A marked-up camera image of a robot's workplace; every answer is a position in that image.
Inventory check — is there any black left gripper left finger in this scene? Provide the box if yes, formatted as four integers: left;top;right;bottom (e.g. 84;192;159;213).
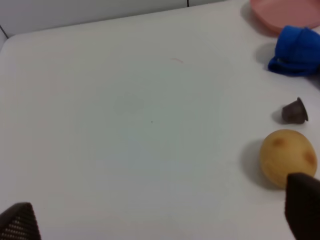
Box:
0;202;42;240

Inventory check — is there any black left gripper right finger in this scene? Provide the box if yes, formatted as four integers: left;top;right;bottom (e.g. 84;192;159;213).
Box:
284;173;320;240

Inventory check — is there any blue cloth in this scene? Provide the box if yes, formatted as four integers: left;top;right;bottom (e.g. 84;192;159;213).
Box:
267;25;320;77

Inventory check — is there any potato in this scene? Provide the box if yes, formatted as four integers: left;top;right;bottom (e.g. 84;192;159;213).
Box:
259;129;318;189

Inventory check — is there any brown coffee capsule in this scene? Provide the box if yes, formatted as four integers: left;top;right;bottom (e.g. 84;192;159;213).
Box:
281;97;309;125

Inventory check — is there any pink soap dish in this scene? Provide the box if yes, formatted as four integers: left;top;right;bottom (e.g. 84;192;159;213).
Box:
249;0;320;33

